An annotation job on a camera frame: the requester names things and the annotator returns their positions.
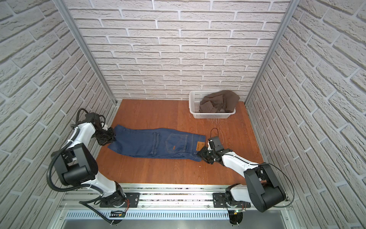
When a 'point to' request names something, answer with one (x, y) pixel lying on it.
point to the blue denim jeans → (158, 142)
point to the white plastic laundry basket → (195, 97)
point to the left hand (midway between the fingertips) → (115, 137)
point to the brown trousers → (220, 101)
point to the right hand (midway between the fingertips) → (198, 154)
